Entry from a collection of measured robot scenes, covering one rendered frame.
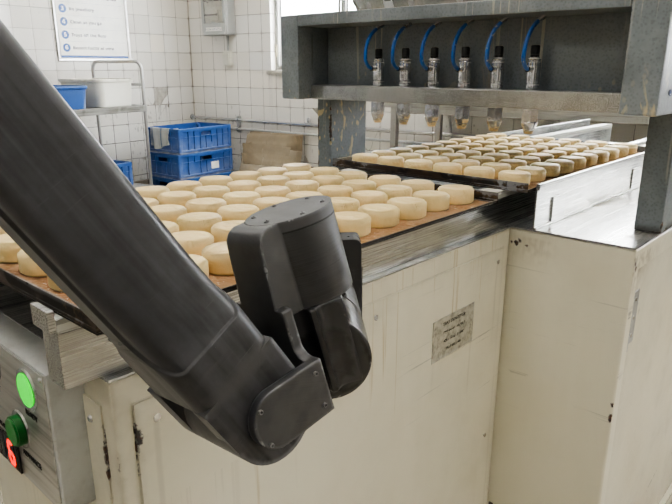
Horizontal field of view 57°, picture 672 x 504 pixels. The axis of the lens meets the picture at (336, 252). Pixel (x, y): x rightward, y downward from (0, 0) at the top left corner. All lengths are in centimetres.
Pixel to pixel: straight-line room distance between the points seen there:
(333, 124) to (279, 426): 107
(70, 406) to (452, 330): 55
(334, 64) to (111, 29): 448
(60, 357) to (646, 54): 78
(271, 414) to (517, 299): 75
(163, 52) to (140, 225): 574
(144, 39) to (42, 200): 564
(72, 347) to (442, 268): 52
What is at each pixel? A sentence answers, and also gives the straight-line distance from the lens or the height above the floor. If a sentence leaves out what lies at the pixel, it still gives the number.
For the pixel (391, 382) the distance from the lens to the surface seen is 84.
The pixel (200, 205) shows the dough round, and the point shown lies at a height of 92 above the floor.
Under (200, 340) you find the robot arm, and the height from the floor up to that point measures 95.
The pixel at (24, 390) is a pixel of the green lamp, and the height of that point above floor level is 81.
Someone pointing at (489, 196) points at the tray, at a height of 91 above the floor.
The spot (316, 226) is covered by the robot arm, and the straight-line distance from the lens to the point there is 38.
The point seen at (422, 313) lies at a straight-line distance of 85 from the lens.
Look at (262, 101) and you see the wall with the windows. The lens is 562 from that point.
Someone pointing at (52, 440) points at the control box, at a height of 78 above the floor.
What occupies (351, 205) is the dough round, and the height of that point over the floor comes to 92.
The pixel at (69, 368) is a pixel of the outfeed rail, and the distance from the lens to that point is 54.
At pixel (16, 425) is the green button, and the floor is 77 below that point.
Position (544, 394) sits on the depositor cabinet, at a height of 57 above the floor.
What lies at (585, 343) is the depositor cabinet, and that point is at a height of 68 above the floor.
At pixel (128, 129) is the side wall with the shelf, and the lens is 580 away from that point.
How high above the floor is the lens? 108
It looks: 17 degrees down
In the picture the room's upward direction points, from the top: straight up
